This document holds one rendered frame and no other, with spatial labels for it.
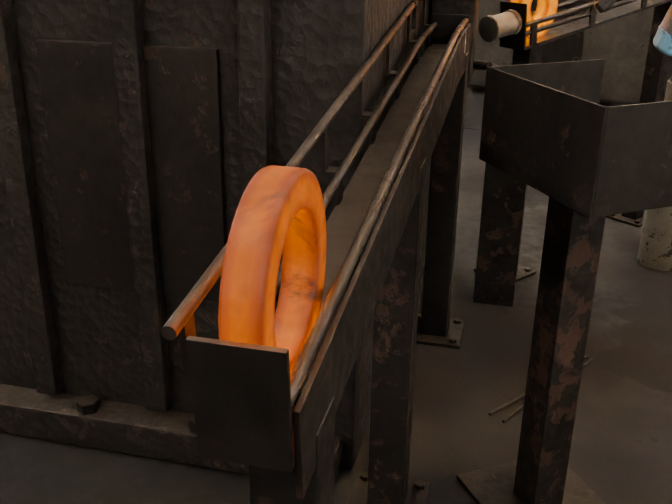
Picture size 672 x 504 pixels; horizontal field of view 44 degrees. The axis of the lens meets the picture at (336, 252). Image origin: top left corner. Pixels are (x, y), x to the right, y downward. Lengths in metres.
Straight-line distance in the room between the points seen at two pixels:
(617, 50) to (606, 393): 2.71
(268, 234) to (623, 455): 1.18
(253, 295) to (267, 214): 0.06
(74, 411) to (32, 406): 0.08
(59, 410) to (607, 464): 1.00
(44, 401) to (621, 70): 3.33
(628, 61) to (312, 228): 3.69
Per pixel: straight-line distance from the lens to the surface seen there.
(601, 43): 4.32
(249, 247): 0.57
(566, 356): 1.31
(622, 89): 4.33
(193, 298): 0.62
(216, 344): 0.58
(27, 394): 1.68
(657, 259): 2.44
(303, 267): 0.71
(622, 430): 1.72
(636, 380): 1.89
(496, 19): 1.99
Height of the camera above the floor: 0.94
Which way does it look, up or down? 23 degrees down
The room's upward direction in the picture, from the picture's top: 1 degrees clockwise
